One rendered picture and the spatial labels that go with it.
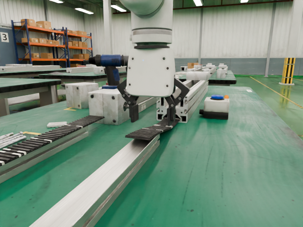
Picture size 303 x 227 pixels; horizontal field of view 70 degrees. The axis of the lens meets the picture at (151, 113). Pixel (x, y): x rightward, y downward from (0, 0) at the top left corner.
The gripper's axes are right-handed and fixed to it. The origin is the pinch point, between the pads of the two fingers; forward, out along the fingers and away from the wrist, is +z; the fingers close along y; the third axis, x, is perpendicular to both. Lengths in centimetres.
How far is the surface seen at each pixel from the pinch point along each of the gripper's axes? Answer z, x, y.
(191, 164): 6.2, -7.6, 10.3
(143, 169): 6.2, -12.3, 2.6
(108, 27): -180, 1001, -570
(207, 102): 0.7, 27.7, 9.9
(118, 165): 3.2, -17.8, 0.5
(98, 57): -14, 48, -43
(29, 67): -1, 293, -354
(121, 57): -14, 53, -33
